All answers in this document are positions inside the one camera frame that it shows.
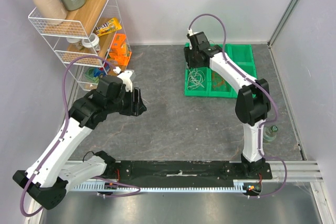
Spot clear glass bottle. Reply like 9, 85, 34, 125
263, 125, 278, 142

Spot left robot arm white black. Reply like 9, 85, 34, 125
13, 75, 147, 210

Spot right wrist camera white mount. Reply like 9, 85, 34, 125
187, 28, 194, 36

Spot white wire shelf rack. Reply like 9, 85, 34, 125
28, 0, 125, 91

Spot beige pump bottle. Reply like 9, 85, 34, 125
33, 0, 67, 26

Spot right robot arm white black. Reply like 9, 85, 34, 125
184, 29, 271, 179

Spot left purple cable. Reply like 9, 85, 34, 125
20, 56, 142, 217

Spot orange snack box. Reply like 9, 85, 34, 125
107, 34, 132, 66

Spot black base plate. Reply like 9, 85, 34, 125
102, 159, 272, 180

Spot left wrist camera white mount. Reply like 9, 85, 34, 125
113, 67, 136, 92

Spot orange wire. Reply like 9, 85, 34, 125
211, 71, 229, 90

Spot green blue toy car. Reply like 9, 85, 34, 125
84, 65, 110, 83

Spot yellow candy bag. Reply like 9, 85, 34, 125
94, 17, 122, 37

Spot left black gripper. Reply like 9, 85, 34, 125
107, 86, 147, 116

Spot white wire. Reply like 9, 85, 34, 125
186, 68, 208, 91

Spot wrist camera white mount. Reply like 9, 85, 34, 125
113, 67, 136, 92
187, 28, 194, 36

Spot green six-compartment bin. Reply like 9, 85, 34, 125
184, 44, 257, 99

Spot slotted cable duct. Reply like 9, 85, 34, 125
72, 179, 246, 193

